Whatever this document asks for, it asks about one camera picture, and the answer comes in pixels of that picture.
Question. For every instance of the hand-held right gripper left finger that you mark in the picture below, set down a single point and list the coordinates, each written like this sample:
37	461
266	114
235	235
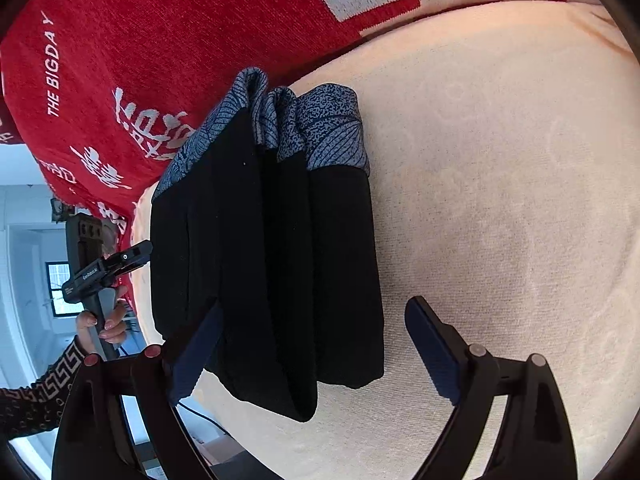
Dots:
200	355

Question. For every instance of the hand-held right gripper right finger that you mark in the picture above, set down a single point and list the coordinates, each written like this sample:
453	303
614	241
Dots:
435	350

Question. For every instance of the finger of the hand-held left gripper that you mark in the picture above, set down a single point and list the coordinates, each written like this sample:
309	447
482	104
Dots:
135	255

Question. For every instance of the black pants with blue waistband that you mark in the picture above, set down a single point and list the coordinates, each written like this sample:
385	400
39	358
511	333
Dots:
280	260

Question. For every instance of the person's left forearm patterned sleeve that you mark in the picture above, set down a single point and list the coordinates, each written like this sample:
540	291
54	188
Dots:
35	395

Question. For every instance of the person's left hand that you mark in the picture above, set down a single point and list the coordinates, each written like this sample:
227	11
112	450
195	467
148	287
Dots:
114	317

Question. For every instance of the dark framed window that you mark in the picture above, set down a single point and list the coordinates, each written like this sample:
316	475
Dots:
57	290

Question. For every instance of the cream towel blanket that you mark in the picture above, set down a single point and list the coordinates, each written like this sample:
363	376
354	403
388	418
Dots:
500	210

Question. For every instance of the red printed blanket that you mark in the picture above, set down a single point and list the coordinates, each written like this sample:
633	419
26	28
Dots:
150	35

